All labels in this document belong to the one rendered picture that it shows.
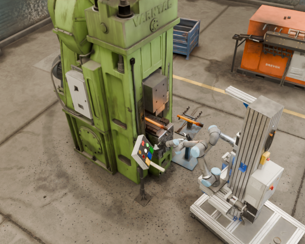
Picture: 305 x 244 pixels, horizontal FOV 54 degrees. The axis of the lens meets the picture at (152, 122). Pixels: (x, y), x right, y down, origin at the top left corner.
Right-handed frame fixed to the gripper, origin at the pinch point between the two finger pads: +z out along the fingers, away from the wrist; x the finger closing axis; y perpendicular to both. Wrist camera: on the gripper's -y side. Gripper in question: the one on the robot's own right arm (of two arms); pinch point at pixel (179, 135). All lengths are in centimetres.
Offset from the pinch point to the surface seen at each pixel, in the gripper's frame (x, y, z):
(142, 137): -48, -20, 26
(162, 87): 4, -64, 31
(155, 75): 6, -76, 44
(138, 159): -72, -11, 12
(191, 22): 388, 39, 220
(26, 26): 177, 77, 642
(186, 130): 38.4, 27.9, 12.8
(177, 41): 315, 59, 212
